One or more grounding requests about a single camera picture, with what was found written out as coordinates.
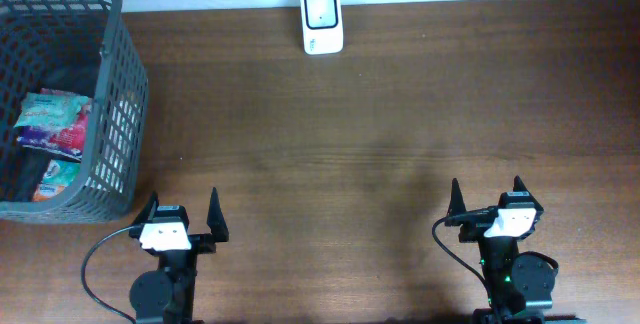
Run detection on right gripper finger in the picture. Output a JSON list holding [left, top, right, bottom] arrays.
[[447, 178, 467, 217], [512, 175, 529, 194]]

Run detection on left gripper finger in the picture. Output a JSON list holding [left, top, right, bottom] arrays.
[[206, 188, 229, 242], [133, 191, 159, 225]]

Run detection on teal tissue pocket pack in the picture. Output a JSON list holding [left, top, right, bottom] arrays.
[[41, 159, 80, 187]]

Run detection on red purple pads pack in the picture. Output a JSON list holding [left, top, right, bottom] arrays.
[[17, 89, 92, 160]]

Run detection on orange tissue pocket pack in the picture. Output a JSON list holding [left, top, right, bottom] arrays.
[[32, 184, 65, 202]]

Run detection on mint green wipes pack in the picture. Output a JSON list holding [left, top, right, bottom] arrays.
[[14, 93, 91, 130]]

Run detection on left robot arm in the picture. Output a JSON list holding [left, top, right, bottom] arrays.
[[129, 189, 229, 324]]

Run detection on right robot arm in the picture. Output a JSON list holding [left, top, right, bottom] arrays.
[[444, 177, 559, 323]]

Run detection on dark grey plastic basket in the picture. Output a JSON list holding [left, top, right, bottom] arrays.
[[1, 0, 149, 224]]

